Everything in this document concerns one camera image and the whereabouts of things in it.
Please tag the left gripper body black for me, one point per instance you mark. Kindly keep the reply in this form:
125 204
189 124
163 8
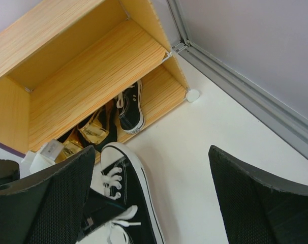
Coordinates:
9 172

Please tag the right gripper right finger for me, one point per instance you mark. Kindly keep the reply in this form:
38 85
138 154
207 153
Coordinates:
258 206

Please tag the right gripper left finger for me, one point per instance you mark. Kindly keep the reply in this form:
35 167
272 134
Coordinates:
47 206

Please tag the gold loafer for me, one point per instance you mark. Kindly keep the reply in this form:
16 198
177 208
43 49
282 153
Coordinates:
99 128
72 145

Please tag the black white sneaker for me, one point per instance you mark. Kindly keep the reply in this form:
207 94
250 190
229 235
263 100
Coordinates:
129 108
119 208

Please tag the wooden shoe cabinet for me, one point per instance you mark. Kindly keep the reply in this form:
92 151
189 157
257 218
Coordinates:
63 60

